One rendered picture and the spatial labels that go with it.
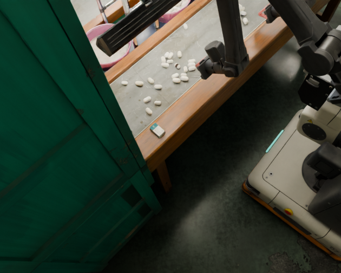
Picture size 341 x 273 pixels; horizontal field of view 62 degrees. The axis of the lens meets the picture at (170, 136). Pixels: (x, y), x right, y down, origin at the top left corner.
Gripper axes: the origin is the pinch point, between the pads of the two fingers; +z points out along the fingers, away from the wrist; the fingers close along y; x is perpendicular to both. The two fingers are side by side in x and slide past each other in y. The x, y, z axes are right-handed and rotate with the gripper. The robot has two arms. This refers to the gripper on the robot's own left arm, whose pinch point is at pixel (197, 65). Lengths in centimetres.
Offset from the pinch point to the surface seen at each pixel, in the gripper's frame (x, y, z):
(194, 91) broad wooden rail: 9.6, 5.7, 3.0
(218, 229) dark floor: 98, 32, 17
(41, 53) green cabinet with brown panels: -41, 54, -55
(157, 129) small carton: 9.8, 31.1, -0.2
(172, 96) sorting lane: 7.3, 13.6, 9.7
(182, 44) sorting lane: -4.6, -11.6, 23.8
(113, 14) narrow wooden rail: -32, -1, 55
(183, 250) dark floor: 93, 56, 22
